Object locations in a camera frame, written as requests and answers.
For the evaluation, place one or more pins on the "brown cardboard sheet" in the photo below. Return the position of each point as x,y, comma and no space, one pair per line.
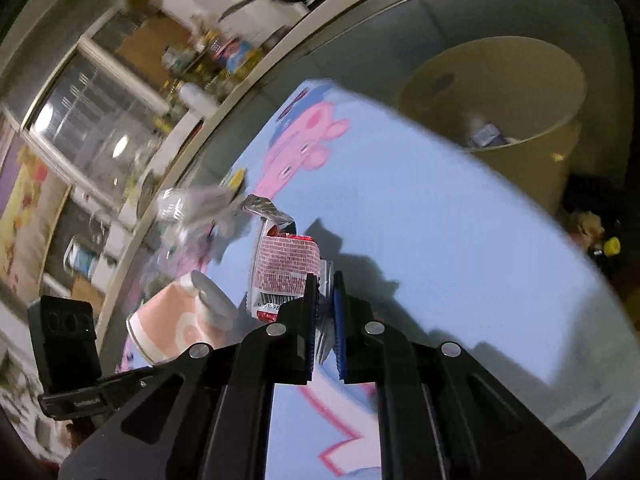
150,45

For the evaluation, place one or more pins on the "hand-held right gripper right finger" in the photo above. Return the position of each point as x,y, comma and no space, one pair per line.
340,325

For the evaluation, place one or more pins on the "cooking oil bottle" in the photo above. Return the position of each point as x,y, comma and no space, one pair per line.
235,55

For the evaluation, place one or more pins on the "small yellow wrapper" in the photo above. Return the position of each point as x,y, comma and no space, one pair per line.
237,179

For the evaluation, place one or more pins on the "beige plastic trash bin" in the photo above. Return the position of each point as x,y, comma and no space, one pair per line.
530,175

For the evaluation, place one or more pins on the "cartoon pig printed blanket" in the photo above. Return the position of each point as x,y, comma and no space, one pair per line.
425,240

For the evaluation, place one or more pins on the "wall poster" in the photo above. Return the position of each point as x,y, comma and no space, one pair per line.
25,210

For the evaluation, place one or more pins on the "clear plastic bottle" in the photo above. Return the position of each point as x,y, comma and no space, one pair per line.
195,205

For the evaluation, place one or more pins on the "red white snack packet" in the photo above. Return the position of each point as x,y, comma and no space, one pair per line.
280,265

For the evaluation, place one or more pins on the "grey kitchen cabinet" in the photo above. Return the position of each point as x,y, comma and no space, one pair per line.
380,45

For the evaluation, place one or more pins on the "blue white packet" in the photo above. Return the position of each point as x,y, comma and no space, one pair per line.
486,135

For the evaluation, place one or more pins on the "barred kitchen window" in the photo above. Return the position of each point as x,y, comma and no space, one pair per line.
90,110

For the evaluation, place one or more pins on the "white plastic jug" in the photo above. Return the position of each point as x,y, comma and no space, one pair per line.
200,97

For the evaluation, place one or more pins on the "pink paper cup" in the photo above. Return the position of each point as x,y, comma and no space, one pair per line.
165,320

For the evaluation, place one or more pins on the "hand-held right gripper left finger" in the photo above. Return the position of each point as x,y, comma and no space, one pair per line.
312,320

